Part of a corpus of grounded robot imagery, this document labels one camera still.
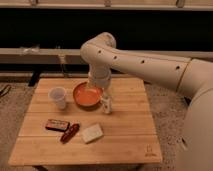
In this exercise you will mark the long wooden bench rail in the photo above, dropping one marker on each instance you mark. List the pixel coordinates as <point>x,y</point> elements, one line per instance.
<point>72,56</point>

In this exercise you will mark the wooden table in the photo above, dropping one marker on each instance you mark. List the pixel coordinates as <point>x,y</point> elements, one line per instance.
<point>126,135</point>

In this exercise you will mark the white rectangular sponge block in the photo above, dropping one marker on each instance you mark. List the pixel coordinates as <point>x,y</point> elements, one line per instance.
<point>92,133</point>

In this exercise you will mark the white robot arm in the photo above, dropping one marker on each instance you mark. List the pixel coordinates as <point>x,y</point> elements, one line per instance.
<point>190,77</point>

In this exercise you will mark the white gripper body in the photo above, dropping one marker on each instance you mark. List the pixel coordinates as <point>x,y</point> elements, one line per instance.
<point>106,104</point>

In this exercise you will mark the dark red sausage toy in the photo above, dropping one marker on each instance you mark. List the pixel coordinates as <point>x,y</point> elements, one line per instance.
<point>70,133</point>

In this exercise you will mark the orange bowl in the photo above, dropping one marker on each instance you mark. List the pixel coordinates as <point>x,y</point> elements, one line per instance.
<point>86,96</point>

